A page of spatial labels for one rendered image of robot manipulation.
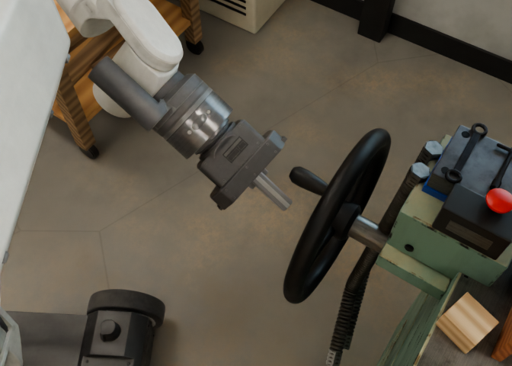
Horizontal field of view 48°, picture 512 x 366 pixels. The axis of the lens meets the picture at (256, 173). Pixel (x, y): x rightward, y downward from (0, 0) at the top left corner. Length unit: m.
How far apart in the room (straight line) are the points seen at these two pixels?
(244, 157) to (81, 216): 1.18
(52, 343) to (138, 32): 0.99
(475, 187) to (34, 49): 0.49
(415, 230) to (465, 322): 0.12
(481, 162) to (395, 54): 1.54
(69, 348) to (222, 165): 0.89
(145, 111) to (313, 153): 1.27
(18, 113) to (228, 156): 0.38
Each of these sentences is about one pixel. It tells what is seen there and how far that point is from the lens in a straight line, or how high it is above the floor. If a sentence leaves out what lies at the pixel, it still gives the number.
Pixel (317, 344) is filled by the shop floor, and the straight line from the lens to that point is 1.63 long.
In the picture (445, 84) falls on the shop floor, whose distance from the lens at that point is 2.19.
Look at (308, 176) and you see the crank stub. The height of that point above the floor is 0.93.
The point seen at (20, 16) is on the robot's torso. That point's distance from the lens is 0.41.
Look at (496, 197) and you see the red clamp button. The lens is 0.67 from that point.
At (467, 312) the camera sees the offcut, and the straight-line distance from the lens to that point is 0.70.
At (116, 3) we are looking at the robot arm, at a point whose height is 1.11.
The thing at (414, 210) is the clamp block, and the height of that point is 0.96.
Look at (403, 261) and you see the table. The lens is 0.78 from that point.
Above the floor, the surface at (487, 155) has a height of 1.00.
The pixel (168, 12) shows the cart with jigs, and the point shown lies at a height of 0.18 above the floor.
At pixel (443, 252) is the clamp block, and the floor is 0.92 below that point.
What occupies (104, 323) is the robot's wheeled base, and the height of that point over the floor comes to 0.25.
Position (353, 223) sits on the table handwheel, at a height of 0.83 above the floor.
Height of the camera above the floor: 1.56
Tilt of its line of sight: 58 degrees down
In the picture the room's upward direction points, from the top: straight up
